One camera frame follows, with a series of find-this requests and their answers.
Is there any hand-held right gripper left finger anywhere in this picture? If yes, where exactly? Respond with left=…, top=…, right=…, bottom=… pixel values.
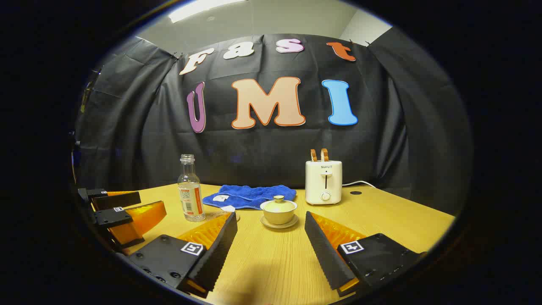
left=127, top=211, right=239, bottom=299

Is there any cream toaster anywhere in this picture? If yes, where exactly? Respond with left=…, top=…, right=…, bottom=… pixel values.
left=305, top=160, right=343, bottom=206

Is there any clear plastic water bottle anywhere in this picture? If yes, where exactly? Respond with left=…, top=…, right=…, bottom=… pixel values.
left=177, top=154, right=207, bottom=222

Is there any black backdrop cloth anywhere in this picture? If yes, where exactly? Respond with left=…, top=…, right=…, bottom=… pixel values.
left=74, top=26, right=473, bottom=215

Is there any round cork coaster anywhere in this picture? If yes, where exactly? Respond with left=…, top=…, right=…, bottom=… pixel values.
left=205, top=211, right=241, bottom=223

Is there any blue towel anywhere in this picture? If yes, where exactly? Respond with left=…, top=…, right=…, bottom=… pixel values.
left=202, top=184, right=297, bottom=212

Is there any cream ceramic saucer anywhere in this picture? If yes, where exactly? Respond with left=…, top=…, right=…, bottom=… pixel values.
left=260, top=215, right=299, bottom=230

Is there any cream ceramic teacup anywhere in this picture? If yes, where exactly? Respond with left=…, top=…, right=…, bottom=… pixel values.
left=260, top=202, right=298, bottom=225

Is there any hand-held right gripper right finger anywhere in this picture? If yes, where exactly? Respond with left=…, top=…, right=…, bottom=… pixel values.
left=304, top=211, right=428, bottom=297

